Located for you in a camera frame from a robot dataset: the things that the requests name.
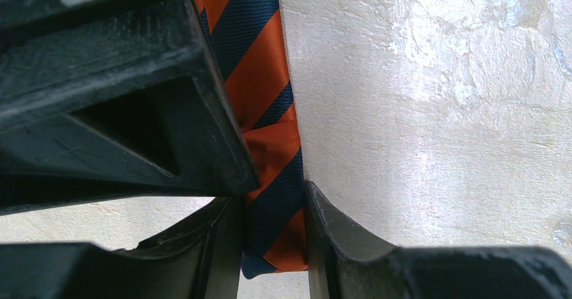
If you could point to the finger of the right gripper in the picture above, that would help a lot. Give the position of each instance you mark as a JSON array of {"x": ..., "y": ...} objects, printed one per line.
[{"x": 106, "y": 99}]

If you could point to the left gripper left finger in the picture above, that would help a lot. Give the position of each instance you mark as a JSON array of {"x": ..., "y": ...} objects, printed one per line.
[{"x": 198, "y": 257}]

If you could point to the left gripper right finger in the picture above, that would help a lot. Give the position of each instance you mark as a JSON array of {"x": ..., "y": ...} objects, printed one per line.
[{"x": 345, "y": 260}]

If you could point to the orange navy striped tie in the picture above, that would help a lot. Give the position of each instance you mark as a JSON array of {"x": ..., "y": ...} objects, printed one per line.
[{"x": 248, "y": 44}]

